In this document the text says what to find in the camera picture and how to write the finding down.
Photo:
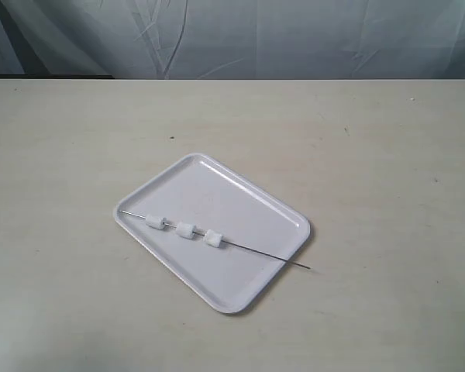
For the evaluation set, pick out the white marshmallow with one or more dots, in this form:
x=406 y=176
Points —
x=155 y=222
x=212 y=238
x=185 y=230

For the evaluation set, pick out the white rectangular plastic tray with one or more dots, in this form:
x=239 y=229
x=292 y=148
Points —
x=199 y=190

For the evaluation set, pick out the grey wrinkled backdrop curtain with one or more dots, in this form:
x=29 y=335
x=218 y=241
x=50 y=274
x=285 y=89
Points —
x=166 y=40

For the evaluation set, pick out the thin metal skewer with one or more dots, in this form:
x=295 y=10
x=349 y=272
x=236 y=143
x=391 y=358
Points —
x=200 y=233

